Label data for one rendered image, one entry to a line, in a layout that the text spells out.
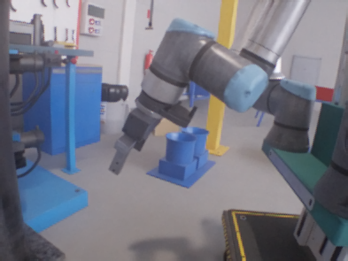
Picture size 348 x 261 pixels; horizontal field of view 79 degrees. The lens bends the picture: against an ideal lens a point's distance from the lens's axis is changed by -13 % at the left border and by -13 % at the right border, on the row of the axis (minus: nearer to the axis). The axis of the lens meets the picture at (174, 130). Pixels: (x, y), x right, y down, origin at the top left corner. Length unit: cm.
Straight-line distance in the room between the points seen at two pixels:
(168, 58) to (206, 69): 8
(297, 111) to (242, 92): 59
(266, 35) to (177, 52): 20
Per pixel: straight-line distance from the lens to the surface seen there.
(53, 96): 254
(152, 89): 48
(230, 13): 301
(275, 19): 55
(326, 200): 62
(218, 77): 42
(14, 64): 132
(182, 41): 46
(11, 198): 100
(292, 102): 98
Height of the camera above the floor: 98
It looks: 15 degrees down
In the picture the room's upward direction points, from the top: 6 degrees clockwise
